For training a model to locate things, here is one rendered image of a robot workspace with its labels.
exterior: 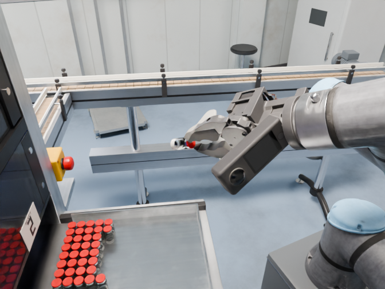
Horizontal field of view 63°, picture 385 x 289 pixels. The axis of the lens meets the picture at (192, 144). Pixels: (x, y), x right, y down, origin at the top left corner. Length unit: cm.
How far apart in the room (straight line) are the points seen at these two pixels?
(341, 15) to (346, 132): 334
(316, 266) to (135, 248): 46
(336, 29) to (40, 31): 290
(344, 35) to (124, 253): 330
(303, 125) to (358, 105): 6
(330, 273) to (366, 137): 55
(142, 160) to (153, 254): 100
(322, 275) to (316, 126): 56
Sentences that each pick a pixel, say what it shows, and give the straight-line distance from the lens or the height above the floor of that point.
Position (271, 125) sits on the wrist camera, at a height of 132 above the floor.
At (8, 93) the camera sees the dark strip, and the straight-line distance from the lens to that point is 70.
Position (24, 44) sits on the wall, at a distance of 334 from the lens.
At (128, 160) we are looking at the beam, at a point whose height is 50.
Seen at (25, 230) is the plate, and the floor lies 104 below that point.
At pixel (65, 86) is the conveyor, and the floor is 93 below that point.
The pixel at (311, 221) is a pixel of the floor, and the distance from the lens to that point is 221.
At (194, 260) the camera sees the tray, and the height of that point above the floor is 88.
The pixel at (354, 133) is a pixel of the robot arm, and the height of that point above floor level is 135.
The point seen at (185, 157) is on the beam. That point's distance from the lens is 175.
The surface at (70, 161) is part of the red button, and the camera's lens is 93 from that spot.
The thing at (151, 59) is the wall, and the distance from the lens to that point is 356.
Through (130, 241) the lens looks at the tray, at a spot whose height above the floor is 88.
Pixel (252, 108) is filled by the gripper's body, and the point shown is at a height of 133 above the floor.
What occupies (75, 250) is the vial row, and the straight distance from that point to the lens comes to 81.
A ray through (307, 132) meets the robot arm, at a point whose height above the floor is 133.
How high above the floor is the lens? 153
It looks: 34 degrees down
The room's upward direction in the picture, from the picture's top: straight up
